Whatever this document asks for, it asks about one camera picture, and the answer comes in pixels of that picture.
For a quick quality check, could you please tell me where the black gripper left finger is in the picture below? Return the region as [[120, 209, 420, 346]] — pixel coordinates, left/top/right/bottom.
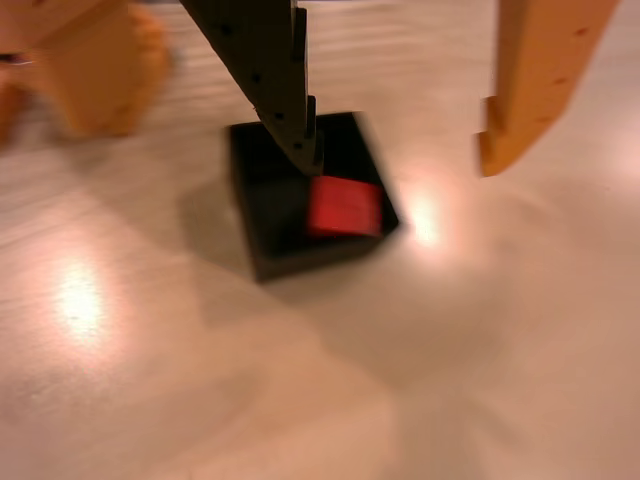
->
[[179, 0, 326, 177]]

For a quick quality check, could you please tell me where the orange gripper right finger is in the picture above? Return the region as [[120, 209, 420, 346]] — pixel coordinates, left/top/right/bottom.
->
[[476, 0, 622, 178]]

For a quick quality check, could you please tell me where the red cube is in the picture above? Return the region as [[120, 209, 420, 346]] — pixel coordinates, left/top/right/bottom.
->
[[305, 174, 385, 239]]

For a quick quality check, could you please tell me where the black open box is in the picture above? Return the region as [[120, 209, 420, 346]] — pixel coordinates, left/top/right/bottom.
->
[[227, 110, 404, 284]]

